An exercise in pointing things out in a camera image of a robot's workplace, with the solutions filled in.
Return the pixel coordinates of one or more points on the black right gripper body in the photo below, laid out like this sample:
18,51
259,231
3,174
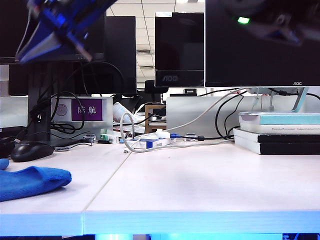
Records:
75,20

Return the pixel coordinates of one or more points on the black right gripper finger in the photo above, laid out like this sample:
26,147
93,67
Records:
47,47
35,32

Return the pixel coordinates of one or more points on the blue microfiber rag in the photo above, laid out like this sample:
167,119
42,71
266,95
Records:
30,181

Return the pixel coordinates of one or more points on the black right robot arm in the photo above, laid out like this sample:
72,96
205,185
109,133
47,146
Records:
265,10

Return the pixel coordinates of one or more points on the large black monitor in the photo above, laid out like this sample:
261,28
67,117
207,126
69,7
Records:
97,40

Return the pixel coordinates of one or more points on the black monitor stand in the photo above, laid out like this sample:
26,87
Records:
38,82

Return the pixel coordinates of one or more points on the matte black monitor shell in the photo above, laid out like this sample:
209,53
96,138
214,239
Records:
120,50

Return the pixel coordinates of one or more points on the purple name sign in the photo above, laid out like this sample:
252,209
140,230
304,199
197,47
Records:
87,110

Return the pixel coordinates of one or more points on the black slanted stand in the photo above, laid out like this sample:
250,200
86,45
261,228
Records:
130,102

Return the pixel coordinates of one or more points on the small clear container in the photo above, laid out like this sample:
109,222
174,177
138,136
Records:
90,138

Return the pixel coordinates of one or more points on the small silver flat object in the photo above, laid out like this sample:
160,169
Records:
62,149

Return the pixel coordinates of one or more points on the black office chair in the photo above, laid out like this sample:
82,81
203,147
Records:
153,87

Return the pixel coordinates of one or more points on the black computer mouse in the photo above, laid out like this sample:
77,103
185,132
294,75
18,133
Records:
30,151

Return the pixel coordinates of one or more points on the glossy black AOC monitor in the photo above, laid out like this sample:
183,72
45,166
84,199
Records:
179,42

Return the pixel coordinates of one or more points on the green and white box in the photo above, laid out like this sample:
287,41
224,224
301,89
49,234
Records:
105,137

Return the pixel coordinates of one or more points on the black low device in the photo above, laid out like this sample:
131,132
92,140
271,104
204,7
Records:
5,147

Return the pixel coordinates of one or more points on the small black stick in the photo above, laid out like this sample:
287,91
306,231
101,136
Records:
104,142

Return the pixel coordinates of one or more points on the flat printed booklet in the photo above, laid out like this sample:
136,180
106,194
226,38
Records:
135,128

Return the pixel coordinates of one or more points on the small wooden shelf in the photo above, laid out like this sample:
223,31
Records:
148,117

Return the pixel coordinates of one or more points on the blue and white box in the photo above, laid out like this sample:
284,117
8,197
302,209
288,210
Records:
150,144

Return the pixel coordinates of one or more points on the wide frosted desk partition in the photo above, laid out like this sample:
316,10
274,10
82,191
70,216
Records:
185,112

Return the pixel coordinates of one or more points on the right black AOC monitor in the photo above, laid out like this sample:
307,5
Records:
262,62

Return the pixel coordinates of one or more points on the black spine book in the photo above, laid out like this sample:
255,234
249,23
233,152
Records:
245,135
287,148

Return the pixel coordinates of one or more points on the white book with text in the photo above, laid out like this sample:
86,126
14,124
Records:
263,129

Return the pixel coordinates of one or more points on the white teal monitor stand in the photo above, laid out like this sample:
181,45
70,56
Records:
302,100

